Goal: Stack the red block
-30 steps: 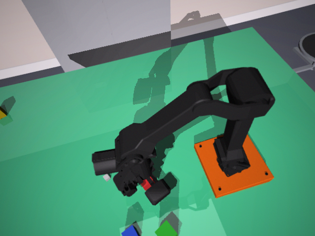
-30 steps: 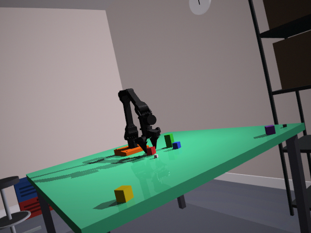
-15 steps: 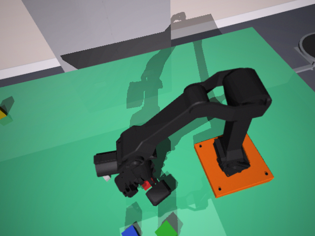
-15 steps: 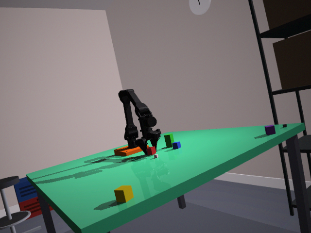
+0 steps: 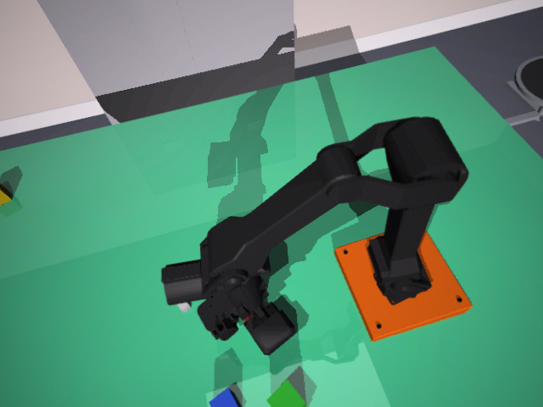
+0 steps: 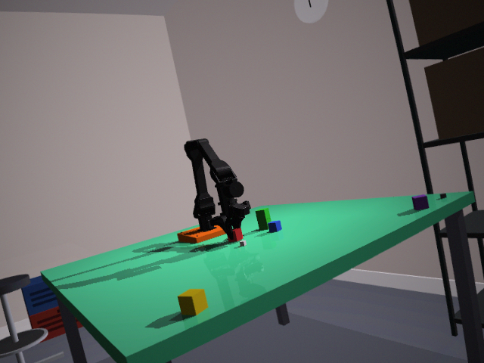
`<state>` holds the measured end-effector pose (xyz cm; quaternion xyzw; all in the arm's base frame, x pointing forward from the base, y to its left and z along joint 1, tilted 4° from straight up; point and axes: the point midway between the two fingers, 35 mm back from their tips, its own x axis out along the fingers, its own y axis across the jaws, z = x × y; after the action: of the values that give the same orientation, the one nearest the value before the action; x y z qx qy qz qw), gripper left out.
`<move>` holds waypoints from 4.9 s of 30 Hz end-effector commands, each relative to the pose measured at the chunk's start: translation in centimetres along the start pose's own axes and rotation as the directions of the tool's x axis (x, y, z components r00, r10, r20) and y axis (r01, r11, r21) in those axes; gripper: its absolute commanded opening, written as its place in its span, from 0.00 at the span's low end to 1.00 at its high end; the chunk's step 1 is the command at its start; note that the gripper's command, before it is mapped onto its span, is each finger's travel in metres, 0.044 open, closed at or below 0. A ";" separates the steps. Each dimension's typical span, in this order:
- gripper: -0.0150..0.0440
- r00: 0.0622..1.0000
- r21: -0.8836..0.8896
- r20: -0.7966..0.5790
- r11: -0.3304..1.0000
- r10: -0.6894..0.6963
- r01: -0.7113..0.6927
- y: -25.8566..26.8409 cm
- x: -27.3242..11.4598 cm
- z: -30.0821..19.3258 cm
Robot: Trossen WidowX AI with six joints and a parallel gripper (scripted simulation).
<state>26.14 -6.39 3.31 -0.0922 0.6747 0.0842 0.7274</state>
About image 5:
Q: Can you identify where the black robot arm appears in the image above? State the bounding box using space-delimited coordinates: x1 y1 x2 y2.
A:
161 116 469 341

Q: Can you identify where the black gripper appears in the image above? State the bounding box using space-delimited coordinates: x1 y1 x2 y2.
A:
226 276 295 355

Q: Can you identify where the small white cube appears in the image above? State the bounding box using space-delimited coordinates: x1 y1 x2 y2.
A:
177 302 191 314

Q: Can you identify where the blue cube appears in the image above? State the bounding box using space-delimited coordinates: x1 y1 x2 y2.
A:
209 388 241 407

